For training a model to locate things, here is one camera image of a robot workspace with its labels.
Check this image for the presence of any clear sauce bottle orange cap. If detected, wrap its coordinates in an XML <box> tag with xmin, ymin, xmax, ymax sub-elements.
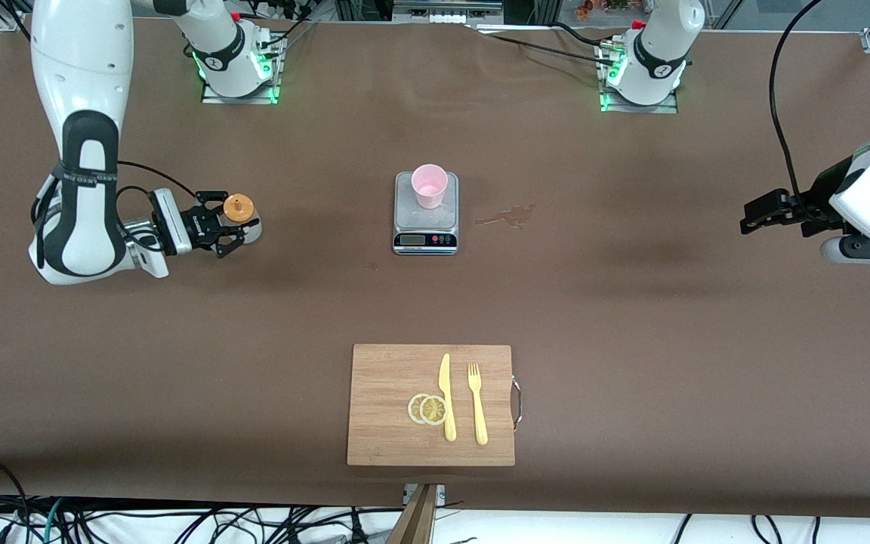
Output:
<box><xmin>223</xmin><ymin>193</ymin><xmax>263</xmax><ymax>245</ymax></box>

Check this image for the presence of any pink plastic cup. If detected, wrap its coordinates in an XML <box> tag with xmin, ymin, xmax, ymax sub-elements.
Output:
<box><xmin>412</xmin><ymin>164</ymin><xmax>449</xmax><ymax>210</ymax></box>

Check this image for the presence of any brown table cover sheet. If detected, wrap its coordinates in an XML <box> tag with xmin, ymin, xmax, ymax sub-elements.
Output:
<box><xmin>0</xmin><ymin>15</ymin><xmax>870</xmax><ymax>519</ymax></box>

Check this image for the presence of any silver digital kitchen scale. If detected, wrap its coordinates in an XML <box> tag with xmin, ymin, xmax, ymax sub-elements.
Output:
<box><xmin>392</xmin><ymin>172</ymin><xmax>459</xmax><ymax>256</ymax></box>

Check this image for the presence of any wooden cutting board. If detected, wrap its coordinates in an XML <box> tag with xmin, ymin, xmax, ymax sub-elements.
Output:
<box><xmin>347</xmin><ymin>344</ymin><xmax>523</xmax><ymax>467</ymax></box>

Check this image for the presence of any yellow plastic knife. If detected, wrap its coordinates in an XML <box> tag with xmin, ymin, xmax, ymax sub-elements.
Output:
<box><xmin>438</xmin><ymin>354</ymin><xmax>457</xmax><ymax>443</ymax></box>

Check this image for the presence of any yellow plastic fork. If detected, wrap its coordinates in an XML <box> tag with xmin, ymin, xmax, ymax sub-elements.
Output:
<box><xmin>467</xmin><ymin>363</ymin><xmax>489</xmax><ymax>446</ymax></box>

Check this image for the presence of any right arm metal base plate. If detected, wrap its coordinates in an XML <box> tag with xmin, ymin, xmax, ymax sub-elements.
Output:
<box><xmin>201</xmin><ymin>34</ymin><xmax>282</xmax><ymax>105</ymax></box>

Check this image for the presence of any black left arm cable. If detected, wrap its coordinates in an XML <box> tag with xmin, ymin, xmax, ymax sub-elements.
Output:
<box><xmin>769</xmin><ymin>0</ymin><xmax>821</xmax><ymax>211</ymax></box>

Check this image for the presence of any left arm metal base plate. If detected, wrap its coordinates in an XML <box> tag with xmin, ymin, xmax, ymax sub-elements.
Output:
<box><xmin>599</xmin><ymin>45</ymin><xmax>680</xmax><ymax>114</ymax></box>

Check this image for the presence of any black cable across table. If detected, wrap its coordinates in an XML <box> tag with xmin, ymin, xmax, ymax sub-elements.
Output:
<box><xmin>473</xmin><ymin>21</ymin><xmax>619</xmax><ymax>66</ymax></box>

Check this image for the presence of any teal cable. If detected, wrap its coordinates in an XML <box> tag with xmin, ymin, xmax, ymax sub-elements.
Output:
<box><xmin>41</xmin><ymin>499</ymin><xmax>67</xmax><ymax>544</ymax></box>

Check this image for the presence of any wooden post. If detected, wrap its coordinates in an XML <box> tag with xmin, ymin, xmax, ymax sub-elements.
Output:
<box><xmin>387</xmin><ymin>484</ymin><xmax>438</xmax><ymax>544</ymax></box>

